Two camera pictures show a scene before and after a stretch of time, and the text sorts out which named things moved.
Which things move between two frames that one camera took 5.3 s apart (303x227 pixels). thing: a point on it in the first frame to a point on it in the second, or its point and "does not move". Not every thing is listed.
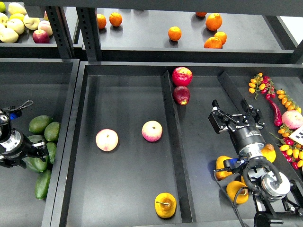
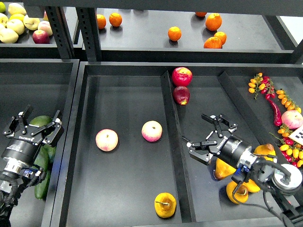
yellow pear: x=165 y=205 does not move
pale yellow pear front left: x=8 y=35 does not move
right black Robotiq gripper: x=247 y=139 to x=228 y=147
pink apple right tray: x=292 y=119 does not move
